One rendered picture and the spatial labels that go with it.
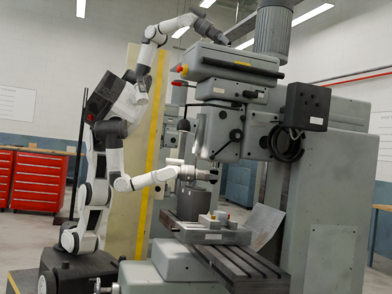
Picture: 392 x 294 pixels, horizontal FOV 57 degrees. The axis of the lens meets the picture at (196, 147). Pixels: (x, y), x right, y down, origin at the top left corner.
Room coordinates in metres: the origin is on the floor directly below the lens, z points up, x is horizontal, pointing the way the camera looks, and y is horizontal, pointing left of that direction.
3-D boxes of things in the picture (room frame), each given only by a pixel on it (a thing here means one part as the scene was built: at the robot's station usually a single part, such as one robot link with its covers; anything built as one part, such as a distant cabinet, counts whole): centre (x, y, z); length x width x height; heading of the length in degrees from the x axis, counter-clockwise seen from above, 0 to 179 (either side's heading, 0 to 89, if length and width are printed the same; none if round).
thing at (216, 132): (1.94, -0.12, 1.47); 0.21 x 0.19 x 0.32; 19
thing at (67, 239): (2.38, 0.67, 0.68); 0.21 x 0.20 x 0.13; 37
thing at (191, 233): (1.78, -0.13, 0.98); 0.35 x 0.15 x 0.11; 111
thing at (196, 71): (1.94, -0.13, 1.81); 0.47 x 0.26 x 0.16; 109
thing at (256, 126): (2.00, -0.30, 1.47); 0.24 x 0.19 x 0.26; 19
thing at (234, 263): (1.94, -0.11, 0.89); 1.24 x 0.23 x 0.08; 19
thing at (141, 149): (3.56, 0.56, 1.15); 0.52 x 0.40 x 2.30; 109
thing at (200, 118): (1.90, -0.01, 1.44); 0.04 x 0.04 x 0.21; 19
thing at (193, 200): (2.29, -0.03, 1.03); 0.22 x 0.12 x 0.20; 26
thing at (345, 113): (2.10, -0.59, 1.66); 0.80 x 0.23 x 0.20; 109
